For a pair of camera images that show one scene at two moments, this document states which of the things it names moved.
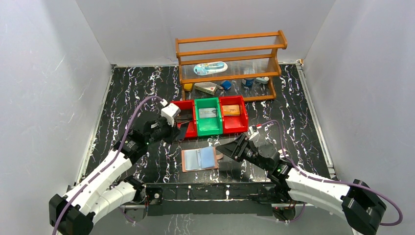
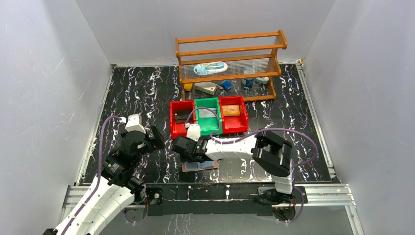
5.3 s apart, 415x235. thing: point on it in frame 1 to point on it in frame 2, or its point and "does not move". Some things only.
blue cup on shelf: (249, 82) does not move
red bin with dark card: (187, 114) does not move
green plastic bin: (208, 116) does not move
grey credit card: (207, 112) does not move
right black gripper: (235, 149) to (186, 158)
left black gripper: (174, 129) to (155, 138)
